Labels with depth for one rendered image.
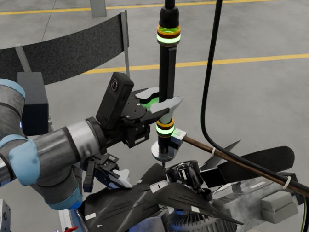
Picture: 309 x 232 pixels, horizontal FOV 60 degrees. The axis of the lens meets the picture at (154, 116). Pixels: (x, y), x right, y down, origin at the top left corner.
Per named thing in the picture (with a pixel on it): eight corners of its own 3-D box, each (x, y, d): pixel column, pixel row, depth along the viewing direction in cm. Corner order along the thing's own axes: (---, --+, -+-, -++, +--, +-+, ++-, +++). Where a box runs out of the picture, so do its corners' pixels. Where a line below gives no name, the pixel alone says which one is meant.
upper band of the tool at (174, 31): (183, 40, 52) (184, 26, 50) (172, 50, 49) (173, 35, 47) (164, 35, 54) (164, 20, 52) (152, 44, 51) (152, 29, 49)
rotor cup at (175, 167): (220, 191, 91) (208, 155, 92) (190, 209, 83) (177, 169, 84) (193, 191, 103) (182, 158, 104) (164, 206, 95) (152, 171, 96)
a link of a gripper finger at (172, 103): (180, 112, 64) (145, 124, 62) (182, 93, 60) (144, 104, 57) (186, 121, 62) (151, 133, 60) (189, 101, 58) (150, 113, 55)
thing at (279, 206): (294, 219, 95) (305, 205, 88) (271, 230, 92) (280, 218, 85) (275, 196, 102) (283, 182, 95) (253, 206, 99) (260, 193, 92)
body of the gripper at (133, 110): (135, 118, 65) (89, 139, 60) (134, 90, 59) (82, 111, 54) (152, 138, 61) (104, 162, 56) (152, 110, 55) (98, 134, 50)
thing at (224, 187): (205, 199, 97) (263, 167, 116) (209, 200, 95) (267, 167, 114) (203, 193, 97) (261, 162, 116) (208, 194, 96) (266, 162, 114)
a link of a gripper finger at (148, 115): (162, 104, 60) (126, 115, 57) (163, 98, 59) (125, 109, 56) (172, 118, 57) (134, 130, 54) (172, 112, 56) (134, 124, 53)
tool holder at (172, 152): (187, 151, 75) (190, 127, 68) (175, 169, 71) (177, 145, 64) (159, 138, 78) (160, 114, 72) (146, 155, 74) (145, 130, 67)
